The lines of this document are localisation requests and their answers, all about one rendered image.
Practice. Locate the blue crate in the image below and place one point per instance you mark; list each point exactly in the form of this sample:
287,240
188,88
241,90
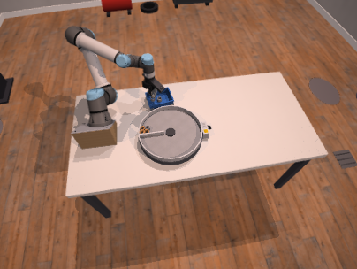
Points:
167,99

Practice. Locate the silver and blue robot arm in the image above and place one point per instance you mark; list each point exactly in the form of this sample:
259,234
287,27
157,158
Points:
103,94

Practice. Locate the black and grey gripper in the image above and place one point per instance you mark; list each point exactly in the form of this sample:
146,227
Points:
151,90

